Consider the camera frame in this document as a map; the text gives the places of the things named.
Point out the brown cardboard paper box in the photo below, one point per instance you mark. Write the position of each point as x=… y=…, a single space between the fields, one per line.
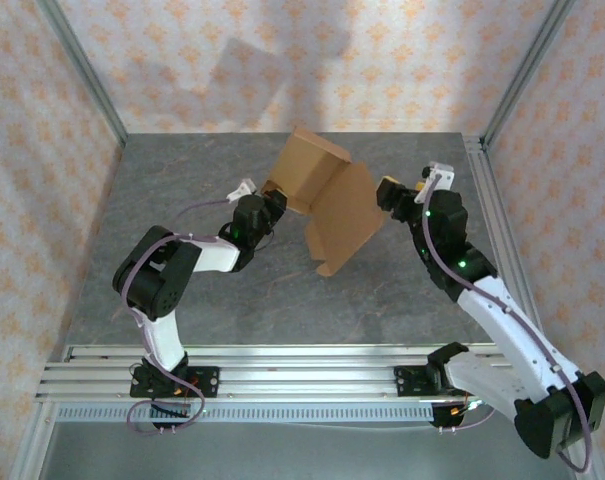
x=342 y=215

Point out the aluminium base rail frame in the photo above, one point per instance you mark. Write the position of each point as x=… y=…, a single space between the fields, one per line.
x=307 y=375

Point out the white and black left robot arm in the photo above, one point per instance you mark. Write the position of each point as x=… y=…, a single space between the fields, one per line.
x=152 y=275

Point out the aluminium side rail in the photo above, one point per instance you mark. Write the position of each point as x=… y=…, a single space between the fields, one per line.
x=492 y=200

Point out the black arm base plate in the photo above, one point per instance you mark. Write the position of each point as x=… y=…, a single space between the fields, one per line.
x=404 y=382
x=209 y=382

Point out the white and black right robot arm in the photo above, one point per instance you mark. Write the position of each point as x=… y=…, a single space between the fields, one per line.
x=507 y=325

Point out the grey steel panel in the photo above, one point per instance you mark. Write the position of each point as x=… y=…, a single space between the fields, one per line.
x=302 y=455

